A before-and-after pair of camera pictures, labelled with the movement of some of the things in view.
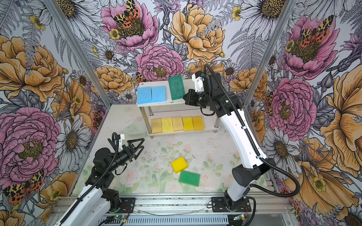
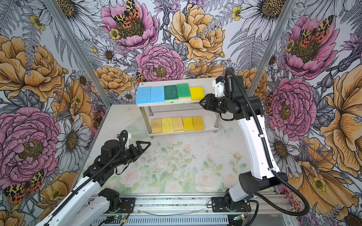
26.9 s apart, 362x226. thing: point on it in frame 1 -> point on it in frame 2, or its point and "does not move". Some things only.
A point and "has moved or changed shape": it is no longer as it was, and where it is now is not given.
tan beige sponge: (156, 125) does not move
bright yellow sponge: (179, 165) has moved or changed shape
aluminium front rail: (189, 205) does not move
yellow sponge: (198, 123) does not move
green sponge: (190, 178) -> (184, 92)
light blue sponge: (158, 93) does not move
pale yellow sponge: (177, 123) does not move
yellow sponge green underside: (188, 124) does not move
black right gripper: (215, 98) -> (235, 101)
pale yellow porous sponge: (167, 125) does not move
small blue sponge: (144, 95) does not move
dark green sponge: (176, 85) -> (170, 93)
